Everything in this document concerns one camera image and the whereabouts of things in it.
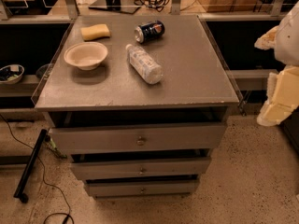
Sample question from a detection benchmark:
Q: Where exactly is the yellow sponge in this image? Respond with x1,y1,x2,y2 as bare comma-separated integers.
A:
80,24,110,41

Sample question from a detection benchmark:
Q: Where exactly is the grey drawer cabinet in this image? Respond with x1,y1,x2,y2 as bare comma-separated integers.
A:
36,15,238,188

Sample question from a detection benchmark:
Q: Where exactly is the grey drawer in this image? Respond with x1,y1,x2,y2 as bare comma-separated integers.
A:
50,122,226,154
71,157,211,180
85,180,199,198

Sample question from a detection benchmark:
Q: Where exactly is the grey metal side beam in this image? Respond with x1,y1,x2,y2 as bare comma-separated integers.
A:
227,69,278,91

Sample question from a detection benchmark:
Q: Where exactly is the black bar on floor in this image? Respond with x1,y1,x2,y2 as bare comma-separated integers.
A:
14,129,47,203

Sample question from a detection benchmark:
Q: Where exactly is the bowl with dark items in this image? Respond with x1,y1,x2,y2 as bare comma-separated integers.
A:
0,64,24,84

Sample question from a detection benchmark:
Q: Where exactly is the clear plastic water bottle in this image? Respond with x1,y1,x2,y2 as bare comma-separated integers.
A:
126,44,163,85

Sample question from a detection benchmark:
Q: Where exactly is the blue pepsi can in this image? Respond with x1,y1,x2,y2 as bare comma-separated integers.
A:
135,21,165,44

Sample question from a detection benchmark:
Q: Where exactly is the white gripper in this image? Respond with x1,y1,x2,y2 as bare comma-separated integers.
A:
254,2,299,127

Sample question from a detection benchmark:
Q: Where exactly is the white paper bowl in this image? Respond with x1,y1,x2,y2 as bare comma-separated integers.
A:
64,42,108,70

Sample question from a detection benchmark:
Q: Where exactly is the black floor cable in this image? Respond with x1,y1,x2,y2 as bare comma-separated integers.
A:
0,114,75,224

